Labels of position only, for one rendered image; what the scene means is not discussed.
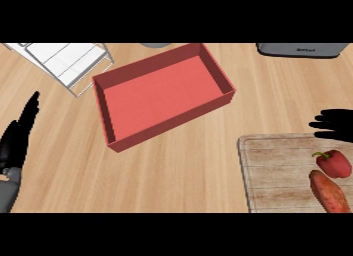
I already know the red cardboard box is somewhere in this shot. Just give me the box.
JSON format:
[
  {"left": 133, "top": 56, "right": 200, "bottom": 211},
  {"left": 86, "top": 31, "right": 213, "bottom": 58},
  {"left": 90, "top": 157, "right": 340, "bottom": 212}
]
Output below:
[{"left": 92, "top": 43, "right": 236, "bottom": 154}]

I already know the grey round object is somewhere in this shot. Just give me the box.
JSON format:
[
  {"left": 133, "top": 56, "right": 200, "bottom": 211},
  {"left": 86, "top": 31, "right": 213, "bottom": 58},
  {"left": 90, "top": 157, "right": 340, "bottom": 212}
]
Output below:
[{"left": 139, "top": 43, "right": 173, "bottom": 49}]

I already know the white wire rack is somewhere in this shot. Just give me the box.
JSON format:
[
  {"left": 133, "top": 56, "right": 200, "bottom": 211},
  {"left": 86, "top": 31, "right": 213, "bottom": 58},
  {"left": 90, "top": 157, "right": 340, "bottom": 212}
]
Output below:
[{"left": 2, "top": 43, "right": 115, "bottom": 98}]

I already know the dark grey appliance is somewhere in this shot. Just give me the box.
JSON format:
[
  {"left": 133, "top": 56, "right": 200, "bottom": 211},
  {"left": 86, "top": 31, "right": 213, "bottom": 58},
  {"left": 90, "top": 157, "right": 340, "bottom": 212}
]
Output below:
[{"left": 254, "top": 43, "right": 350, "bottom": 60}]

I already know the red bell pepper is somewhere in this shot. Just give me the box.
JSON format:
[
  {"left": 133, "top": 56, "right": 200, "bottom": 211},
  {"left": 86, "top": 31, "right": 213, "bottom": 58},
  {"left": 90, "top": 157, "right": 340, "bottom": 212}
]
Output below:
[{"left": 310, "top": 149, "right": 353, "bottom": 179}]

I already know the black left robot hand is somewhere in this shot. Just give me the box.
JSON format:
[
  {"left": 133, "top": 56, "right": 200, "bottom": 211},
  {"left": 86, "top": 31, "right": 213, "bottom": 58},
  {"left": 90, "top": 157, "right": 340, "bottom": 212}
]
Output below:
[{"left": 0, "top": 90, "right": 42, "bottom": 176}]

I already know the orange sweet potato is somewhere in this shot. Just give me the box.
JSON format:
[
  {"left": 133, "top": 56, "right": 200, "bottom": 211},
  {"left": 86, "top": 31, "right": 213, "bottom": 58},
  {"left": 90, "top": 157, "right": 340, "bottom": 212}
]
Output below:
[{"left": 307, "top": 169, "right": 353, "bottom": 214}]

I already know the wooden cutting board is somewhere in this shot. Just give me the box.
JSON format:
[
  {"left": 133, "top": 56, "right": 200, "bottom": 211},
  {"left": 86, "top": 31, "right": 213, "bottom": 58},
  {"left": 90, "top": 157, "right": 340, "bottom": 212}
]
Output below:
[{"left": 236, "top": 132, "right": 353, "bottom": 214}]

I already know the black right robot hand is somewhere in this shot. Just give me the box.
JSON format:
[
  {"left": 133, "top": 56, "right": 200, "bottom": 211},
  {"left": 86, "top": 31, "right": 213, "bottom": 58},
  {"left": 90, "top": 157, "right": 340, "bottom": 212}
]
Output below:
[{"left": 307, "top": 108, "right": 353, "bottom": 145}]

